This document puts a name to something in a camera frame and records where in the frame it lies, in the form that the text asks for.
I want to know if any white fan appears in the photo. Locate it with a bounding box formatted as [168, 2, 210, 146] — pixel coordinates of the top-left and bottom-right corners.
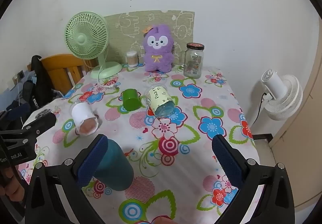
[261, 69, 304, 121]

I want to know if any teal cup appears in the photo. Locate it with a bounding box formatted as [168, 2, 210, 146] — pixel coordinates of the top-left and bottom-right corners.
[94, 139, 134, 191]

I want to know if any black bag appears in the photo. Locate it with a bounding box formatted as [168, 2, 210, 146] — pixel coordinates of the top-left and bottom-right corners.
[23, 55, 55, 114]

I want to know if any clear cup with yellow label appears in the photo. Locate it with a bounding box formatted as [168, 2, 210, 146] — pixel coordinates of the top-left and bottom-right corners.
[144, 84, 179, 118]

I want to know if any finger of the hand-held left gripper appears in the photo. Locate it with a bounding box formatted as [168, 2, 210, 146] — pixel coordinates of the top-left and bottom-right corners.
[22, 111, 57, 137]

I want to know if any black fan cable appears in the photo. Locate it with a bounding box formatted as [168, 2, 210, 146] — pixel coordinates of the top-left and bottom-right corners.
[248, 92, 267, 127]

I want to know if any green desk fan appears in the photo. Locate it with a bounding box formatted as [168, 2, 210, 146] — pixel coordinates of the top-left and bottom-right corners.
[64, 11, 123, 80]

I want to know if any white fan cable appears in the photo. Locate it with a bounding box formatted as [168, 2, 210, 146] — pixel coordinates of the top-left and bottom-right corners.
[98, 62, 120, 89]

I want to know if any green elephant print mat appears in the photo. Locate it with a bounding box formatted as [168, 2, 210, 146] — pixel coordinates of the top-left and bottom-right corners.
[104, 9, 196, 65]

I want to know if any wooden chair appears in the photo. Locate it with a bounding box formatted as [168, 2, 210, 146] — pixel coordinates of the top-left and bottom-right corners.
[40, 53, 99, 95]

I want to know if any dark cloth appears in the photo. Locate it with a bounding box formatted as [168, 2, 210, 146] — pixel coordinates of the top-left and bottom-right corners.
[0, 102, 32, 130]

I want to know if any cotton swab container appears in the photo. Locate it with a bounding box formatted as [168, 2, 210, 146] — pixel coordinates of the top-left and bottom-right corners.
[125, 50, 139, 67]

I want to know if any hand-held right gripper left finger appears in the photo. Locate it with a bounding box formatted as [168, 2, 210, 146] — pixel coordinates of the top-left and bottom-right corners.
[25, 134, 109, 224]

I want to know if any person's left hand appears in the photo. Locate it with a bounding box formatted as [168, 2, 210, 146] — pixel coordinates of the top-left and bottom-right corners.
[0, 167, 26, 205]

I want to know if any floral tablecloth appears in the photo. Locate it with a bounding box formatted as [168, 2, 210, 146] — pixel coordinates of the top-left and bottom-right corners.
[15, 63, 265, 224]

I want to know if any purple plush toy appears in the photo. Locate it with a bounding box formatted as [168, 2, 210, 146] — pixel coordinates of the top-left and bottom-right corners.
[142, 24, 175, 73]

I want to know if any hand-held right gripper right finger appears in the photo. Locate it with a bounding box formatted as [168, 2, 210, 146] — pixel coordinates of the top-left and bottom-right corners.
[212, 134, 295, 224]

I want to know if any wall socket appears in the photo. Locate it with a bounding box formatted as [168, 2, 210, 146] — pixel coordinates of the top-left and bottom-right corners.
[13, 70, 26, 82]

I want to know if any clear cup with white label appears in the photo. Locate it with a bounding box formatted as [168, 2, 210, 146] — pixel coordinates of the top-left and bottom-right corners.
[70, 102, 99, 136]

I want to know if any glass jar with lid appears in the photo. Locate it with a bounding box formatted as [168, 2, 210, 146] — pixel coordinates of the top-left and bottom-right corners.
[181, 42, 205, 79]

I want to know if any green cup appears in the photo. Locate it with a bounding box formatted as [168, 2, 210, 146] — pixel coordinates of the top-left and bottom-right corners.
[122, 89, 141, 111]

